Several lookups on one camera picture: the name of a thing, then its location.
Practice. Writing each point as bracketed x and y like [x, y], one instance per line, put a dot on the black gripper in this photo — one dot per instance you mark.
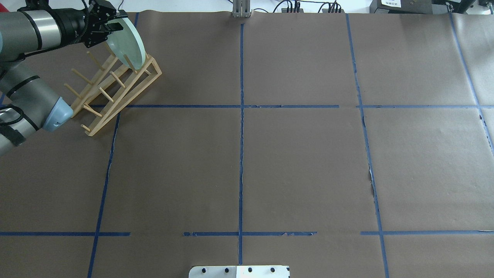
[70, 22]

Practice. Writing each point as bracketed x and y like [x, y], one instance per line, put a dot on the light green plate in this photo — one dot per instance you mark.
[127, 44]

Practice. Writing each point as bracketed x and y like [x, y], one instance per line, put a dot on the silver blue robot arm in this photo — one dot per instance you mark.
[34, 29]

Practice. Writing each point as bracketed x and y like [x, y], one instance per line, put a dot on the wooden dish rack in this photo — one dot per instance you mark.
[113, 87]

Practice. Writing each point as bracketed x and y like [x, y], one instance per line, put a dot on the aluminium frame post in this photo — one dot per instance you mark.
[241, 8]

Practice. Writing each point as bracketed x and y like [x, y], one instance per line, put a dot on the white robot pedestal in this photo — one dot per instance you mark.
[240, 271]

